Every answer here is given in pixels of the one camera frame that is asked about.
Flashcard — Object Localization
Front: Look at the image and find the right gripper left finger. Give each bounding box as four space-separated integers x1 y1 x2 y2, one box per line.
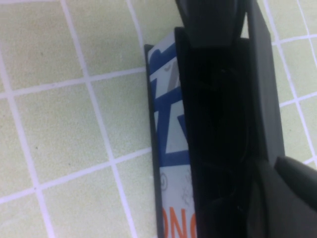
205 196 249 238

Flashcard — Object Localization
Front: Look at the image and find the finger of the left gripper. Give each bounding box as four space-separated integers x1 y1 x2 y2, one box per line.
175 0 248 49

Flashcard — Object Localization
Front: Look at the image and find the green checked tablecloth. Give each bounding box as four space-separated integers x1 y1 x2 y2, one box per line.
0 0 317 238

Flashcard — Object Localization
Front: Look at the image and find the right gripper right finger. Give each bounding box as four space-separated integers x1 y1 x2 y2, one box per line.
255 155 317 238

